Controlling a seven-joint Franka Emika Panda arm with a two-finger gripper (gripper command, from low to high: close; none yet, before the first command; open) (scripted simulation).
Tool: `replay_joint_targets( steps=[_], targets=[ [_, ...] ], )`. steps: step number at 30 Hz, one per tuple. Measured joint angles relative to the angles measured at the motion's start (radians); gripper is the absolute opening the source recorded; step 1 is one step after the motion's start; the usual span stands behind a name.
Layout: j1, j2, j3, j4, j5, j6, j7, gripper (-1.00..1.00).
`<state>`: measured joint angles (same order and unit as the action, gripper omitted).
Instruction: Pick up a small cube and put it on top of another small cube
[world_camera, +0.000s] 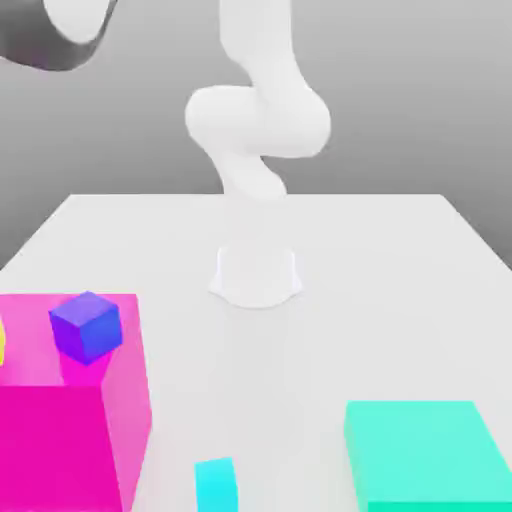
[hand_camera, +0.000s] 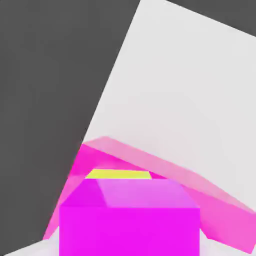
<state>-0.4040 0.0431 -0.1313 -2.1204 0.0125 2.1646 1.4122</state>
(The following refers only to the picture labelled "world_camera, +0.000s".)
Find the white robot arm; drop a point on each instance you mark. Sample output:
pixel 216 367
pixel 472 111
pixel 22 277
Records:
pixel 260 120

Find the small purple cube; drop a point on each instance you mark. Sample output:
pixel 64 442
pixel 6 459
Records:
pixel 86 330

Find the small cyan cube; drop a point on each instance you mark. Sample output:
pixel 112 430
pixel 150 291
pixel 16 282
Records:
pixel 216 486

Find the small yellow cube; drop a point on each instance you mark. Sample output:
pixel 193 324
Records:
pixel 1 344

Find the large turquoise box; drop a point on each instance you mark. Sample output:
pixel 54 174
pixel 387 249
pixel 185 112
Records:
pixel 424 452

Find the large magenta box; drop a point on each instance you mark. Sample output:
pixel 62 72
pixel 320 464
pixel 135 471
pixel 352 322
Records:
pixel 52 440

